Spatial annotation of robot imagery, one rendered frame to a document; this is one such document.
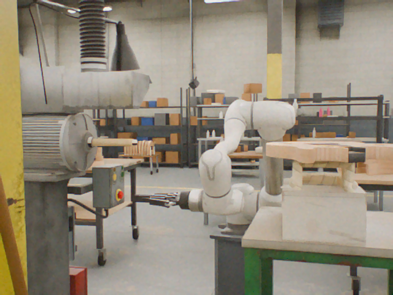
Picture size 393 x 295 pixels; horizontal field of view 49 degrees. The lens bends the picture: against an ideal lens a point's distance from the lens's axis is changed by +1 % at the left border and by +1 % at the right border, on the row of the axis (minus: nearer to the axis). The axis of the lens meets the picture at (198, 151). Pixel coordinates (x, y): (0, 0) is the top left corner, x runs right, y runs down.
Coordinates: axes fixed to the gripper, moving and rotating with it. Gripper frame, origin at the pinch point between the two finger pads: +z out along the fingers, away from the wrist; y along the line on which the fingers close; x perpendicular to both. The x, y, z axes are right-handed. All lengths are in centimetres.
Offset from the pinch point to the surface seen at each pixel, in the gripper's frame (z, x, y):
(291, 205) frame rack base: -60, 5, -14
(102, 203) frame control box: 30.3, -11.8, 22.7
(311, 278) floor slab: -67, -134, 187
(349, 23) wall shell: -161, 111, 1136
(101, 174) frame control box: 30.6, 2.0, 24.9
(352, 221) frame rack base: -79, 0, -14
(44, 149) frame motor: 40.6, 20.8, -2.5
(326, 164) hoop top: -71, 19, -10
